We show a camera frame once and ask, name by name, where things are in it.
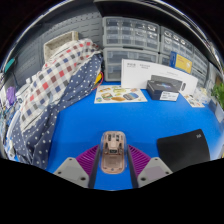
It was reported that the navy polka-dot cloth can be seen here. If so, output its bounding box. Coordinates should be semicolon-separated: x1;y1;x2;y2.
4;53;104;170

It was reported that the green potted plant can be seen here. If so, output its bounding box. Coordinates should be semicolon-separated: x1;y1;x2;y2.
210;81;224;111

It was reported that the dark wall shelf unit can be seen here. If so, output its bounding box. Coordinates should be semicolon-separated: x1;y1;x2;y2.
93;0;221;61

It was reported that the grey drawer cabinet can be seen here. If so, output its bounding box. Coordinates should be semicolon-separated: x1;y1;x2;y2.
158;25;194;68
191;46;209;81
102;16;161;83

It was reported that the colourful sticker sheet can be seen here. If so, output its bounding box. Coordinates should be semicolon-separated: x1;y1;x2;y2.
94;84;148;105
182;93;206;109

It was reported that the yellow blue card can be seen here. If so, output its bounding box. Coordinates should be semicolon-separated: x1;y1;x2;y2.
169;50;194;75

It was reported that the red blue checkered cloth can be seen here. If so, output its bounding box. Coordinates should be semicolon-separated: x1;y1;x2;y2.
18;38;101;133

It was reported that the purple bag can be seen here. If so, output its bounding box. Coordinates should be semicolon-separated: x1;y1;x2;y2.
4;86;17;107

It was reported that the transparent pink computer mouse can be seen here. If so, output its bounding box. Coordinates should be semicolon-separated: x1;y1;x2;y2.
99;130;128;175

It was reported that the teal holder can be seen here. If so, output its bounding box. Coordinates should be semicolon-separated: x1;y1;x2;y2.
3;58;17;74

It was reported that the black mouse pad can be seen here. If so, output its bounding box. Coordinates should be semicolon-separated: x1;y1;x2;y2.
156;128;212;173

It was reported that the small yellow object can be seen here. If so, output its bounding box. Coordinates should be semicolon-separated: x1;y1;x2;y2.
94;71;104;89

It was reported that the clear plastic box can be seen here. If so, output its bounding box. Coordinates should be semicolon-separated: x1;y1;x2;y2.
196;86;213;103

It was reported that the white woven basket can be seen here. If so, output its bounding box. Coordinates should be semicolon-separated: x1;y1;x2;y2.
43;30;79;63

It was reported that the small black box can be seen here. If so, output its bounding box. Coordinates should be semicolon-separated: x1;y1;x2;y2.
145;74;184;102

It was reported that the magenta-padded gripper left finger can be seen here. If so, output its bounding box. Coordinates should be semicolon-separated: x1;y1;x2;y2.
53;144;102;190

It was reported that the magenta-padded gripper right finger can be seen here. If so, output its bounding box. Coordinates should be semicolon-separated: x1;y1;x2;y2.
125;144;174;190

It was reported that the long white keyboard box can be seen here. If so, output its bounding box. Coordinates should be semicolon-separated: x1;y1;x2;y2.
120;58;199;96

